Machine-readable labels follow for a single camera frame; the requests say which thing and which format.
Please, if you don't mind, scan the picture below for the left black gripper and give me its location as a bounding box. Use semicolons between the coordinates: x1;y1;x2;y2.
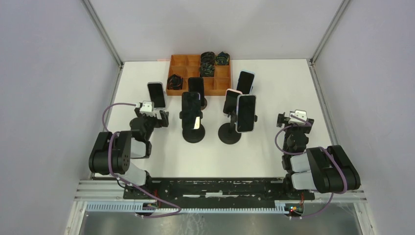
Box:
135;108;168;141

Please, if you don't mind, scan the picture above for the white-blue case phone front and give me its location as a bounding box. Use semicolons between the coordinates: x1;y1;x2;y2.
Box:
236;94;256;133

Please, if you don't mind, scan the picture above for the black clamp stand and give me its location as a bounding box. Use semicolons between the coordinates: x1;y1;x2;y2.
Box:
218;110;257;145
179;111;206;143

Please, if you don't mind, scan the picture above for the black phone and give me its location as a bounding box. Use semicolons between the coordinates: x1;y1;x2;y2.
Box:
188;77;205;100
180;92;201;130

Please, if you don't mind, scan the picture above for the pink case phone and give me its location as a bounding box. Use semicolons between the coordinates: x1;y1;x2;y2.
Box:
223;89;243;115

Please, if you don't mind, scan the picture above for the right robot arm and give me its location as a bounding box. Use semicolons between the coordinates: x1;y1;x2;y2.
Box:
276;110;361;200

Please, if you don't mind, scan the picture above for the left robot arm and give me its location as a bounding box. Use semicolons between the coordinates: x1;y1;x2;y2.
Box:
89;108;169;200

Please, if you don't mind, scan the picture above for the phone with clear case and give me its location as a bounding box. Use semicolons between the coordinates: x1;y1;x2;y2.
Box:
147;82;166;109

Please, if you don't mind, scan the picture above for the round wooden phone stand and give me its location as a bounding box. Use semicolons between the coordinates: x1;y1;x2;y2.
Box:
201;97;208;110

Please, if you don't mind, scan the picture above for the blue case phone rear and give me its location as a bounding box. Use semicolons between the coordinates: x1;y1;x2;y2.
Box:
236;70;255;94

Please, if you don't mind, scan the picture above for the black phone on wooden stand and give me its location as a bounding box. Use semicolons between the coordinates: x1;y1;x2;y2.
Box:
188;77;205;100

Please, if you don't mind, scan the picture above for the black coiled band front-left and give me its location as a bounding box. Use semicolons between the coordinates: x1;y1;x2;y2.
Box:
167;74;184;90

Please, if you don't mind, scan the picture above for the orange compartment tray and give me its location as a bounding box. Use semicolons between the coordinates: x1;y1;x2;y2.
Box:
165;54;232;96

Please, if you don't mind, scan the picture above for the black coiled band middle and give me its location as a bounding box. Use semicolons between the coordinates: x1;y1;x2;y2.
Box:
199;63;215;77

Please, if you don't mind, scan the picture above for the black coiled band top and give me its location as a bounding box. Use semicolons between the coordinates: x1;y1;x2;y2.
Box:
200;51;216;65

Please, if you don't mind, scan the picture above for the green-black coiled band right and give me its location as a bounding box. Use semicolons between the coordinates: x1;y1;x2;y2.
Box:
215;51;230;66

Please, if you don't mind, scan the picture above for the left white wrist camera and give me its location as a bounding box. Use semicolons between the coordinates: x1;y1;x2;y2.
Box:
139;101;154;115

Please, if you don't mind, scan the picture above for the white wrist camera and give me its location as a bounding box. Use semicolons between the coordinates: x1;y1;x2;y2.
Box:
288;110;308;125
139;101;154;115

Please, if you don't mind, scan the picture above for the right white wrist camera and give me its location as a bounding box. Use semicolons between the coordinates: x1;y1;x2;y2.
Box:
288;110;308;125

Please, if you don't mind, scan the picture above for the white slotted cable duct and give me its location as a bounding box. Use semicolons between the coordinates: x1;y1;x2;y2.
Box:
85;201;305;215

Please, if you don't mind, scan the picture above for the aluminium rail frame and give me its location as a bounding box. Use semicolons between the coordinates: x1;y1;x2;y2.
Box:
74;180;368;203

